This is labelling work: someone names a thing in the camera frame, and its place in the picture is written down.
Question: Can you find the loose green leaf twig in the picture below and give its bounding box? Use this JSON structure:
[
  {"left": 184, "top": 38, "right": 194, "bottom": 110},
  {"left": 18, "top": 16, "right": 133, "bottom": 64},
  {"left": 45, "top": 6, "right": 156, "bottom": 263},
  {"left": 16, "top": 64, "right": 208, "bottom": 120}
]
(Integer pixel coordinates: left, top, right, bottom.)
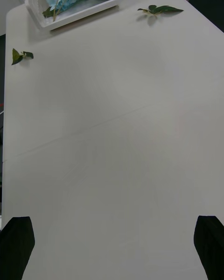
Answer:
[
  {"left": 137, "top": 4, "right": 184, "bottom": 17},
  {"left": 11, "top": 48, "right": 35, "bottom": 66}
]

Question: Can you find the pale blue flower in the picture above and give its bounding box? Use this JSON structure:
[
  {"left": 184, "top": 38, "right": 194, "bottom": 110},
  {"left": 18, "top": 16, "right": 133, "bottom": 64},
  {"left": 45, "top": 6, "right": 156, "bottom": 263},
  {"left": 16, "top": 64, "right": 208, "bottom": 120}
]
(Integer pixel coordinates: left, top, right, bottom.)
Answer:
[{"left": 42, "top": 0, "right": 78, "bottom": 22}]

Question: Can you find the shallow white plastic box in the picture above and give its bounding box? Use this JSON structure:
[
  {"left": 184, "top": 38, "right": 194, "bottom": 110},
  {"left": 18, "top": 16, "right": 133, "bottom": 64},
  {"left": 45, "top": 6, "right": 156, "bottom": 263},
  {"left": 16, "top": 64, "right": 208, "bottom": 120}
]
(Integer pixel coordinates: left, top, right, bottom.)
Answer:
[{"left": 24, "top": 0, "right": 121, "bottom": 32}]

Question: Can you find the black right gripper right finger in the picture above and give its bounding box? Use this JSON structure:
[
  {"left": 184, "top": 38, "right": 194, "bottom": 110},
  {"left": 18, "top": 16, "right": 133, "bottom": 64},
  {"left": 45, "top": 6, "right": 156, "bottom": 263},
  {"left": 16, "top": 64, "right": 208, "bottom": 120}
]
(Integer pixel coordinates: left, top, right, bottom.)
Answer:
[{"left": 193, "top": 215, "right": 224, "bottom": 280}]

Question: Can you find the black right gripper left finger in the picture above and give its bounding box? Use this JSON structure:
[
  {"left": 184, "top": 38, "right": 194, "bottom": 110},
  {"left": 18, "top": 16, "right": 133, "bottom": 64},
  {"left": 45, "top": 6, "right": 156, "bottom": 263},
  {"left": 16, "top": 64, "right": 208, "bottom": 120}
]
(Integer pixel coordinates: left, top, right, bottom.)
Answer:
[{"left": 0, "top": 216, "right": 35, "bottom": 280}]

